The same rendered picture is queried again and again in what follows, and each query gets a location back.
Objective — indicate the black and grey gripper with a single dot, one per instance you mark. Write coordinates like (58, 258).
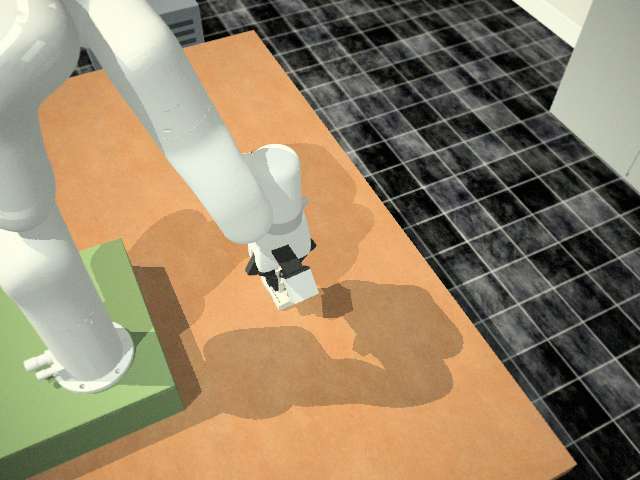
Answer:
(300, 242)

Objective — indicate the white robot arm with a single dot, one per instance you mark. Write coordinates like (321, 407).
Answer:
(248, 195)

